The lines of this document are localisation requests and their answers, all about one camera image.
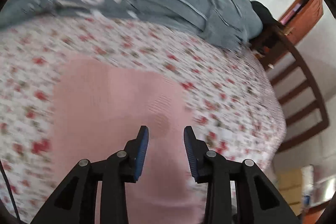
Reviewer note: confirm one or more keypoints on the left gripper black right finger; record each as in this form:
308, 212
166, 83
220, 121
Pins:
257, 199

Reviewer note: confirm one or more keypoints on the black garment on footboard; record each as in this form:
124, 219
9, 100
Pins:
264, 14

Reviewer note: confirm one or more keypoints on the orange wooden door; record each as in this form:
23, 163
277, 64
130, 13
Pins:
300, 18

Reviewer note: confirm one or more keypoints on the floral bed sheet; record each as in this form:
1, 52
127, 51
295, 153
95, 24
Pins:
234, 108

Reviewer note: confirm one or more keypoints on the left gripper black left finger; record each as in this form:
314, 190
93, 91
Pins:
74, 200

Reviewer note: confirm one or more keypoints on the pink knitted sweater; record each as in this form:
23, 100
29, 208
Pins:
98, 108

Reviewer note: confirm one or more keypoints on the yellow cardboard box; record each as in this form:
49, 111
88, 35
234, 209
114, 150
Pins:
289, 184

